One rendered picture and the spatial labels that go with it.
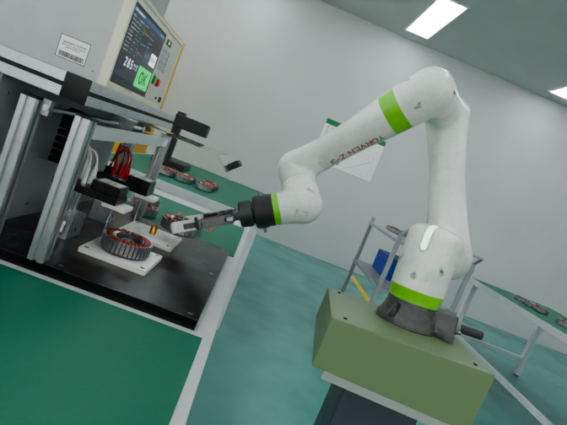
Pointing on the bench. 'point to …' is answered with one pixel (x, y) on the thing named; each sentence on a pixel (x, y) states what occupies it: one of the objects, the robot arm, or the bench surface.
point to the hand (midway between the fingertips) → (182, 223)
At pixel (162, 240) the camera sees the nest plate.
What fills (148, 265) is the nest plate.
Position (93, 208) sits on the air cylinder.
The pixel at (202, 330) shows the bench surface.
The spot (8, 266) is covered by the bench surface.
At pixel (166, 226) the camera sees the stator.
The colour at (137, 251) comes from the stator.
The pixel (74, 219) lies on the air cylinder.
